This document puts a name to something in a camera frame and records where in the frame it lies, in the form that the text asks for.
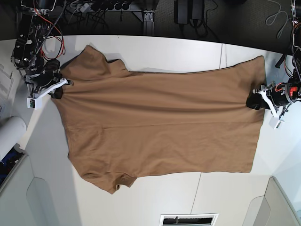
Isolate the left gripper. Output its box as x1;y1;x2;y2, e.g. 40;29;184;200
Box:
246;82;301;118

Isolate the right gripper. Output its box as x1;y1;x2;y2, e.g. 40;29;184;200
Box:
24;71;74;99

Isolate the brown t-shirt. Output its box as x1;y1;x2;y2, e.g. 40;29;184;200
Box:
54;45;266;194

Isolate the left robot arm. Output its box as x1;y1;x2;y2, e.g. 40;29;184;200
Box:
246;0;301;119

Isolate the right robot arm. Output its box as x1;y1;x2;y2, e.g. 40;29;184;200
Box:
11;0;73;99

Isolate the clear plastic container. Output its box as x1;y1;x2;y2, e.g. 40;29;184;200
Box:
0;64;14;118

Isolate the white cylinder roll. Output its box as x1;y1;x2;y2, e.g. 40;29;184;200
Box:
0;116;27;160

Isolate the black power adapter right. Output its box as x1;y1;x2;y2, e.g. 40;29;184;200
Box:
191;0;205;20

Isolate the black power adapter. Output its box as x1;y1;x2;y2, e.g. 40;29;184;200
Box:
174;0;188;24
191;0;205;20

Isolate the black power adapter left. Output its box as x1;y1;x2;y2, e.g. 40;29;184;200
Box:
174;0;188;24

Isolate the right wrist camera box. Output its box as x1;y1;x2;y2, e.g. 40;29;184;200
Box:
26;97;43;110

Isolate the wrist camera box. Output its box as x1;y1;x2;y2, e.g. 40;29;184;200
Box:
26;97;43;110
269;116;284;129

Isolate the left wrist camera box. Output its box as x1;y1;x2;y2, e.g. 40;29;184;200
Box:
269;116;284;129

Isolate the grey cable loop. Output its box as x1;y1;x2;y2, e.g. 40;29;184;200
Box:
265;0;292;38

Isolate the aluminium frame post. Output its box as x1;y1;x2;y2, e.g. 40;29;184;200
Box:
133;0;159;36

